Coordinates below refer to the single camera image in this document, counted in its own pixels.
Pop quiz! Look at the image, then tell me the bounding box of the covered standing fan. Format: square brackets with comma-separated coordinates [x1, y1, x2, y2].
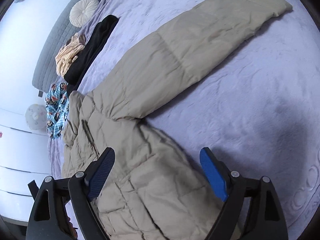
[24, 104, 47, 131]

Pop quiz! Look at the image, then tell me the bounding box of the round cream cushion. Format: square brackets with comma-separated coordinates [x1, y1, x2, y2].
[69, 0, 99, 28]

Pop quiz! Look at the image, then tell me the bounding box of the lavender bed blanket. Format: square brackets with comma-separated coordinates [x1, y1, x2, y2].
[47, 0, 320, 240]

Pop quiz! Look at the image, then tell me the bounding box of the grey quilted headboard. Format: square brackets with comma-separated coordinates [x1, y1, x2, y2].
[32, 0, 80, 93]

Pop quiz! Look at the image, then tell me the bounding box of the cream striped garment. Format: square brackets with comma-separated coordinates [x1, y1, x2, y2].
[55, 33, 86, 77]

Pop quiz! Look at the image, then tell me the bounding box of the black folded garment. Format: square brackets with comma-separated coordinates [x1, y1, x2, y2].
[64, 15, 119, 96]

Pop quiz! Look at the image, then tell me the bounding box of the blue monkey print garment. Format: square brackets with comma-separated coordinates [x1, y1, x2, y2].
[46, 82, 69, 139]

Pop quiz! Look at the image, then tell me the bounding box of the beige puffer jacket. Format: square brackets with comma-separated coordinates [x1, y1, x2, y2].
[62, 0, 292, 239]

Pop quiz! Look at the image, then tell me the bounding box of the white wardrobe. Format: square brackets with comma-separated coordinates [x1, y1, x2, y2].
[1, 109, 52, 223]

